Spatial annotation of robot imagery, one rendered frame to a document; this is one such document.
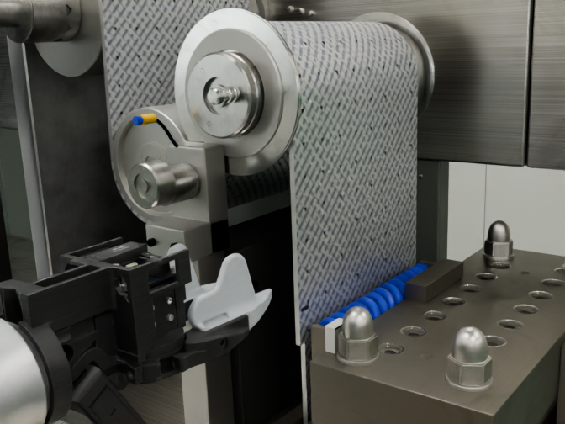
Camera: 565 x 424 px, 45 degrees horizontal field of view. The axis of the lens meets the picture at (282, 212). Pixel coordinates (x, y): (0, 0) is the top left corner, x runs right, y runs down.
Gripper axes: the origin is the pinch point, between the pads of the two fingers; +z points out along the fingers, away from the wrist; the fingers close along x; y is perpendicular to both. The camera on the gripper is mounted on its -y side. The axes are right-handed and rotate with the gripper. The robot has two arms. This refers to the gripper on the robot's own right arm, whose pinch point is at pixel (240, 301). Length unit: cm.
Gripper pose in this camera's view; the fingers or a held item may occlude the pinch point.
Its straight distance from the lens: 56.9
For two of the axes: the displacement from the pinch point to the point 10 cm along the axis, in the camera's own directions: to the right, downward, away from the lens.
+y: -0.5, -9.7, -2.3
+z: 6.0, -2.1, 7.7
